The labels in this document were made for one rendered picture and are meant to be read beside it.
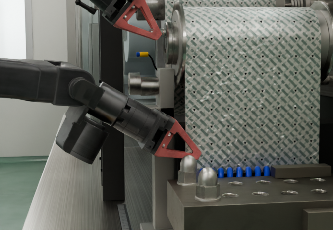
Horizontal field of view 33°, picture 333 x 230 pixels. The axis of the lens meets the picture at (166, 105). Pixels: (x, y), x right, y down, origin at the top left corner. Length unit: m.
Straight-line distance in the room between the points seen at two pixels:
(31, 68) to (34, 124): 5.73
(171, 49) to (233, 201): 0.30
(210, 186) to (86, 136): 0.23
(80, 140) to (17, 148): 5.73
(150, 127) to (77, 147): 0.12
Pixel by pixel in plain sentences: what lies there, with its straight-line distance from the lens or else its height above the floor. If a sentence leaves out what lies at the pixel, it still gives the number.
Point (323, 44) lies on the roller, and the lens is 1.01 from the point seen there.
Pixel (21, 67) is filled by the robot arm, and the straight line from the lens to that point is 0.84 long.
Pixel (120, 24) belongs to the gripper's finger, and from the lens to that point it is 0.95.
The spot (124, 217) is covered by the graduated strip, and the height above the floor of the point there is 0.90.
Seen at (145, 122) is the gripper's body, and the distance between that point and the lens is 0.91.
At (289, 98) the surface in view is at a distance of 0.99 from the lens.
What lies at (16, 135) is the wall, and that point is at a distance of 6.60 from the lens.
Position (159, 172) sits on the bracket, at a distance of 1.03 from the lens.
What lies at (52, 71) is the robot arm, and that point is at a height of 1.21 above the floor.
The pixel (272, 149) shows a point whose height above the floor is 1.07.
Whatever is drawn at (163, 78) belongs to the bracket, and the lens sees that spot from 1.00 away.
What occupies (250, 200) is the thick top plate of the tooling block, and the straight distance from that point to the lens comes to 0.80.
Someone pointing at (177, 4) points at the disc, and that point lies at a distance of 0.98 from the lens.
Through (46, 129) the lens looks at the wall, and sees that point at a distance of 6.56.
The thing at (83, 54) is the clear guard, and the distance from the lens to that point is 1.96.
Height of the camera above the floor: 1.24
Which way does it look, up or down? 5 degrees down
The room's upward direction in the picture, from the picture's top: straight up
